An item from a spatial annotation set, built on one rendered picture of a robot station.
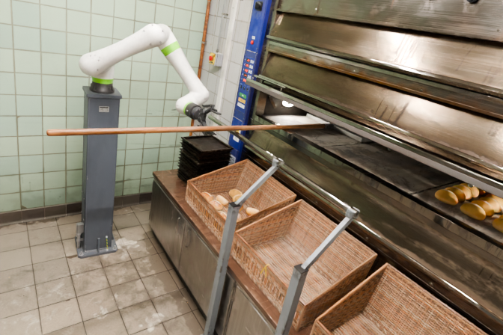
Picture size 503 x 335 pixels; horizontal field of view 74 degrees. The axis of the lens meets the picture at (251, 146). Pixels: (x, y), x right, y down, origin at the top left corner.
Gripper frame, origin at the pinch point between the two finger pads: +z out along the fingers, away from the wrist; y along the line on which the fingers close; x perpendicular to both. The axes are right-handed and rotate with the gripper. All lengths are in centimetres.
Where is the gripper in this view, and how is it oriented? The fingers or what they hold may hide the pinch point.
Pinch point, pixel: (215, 123)
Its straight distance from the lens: 188.3
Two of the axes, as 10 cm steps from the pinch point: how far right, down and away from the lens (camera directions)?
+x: -7.3, -0.1, -6.9
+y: -2.6, 9.3, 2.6
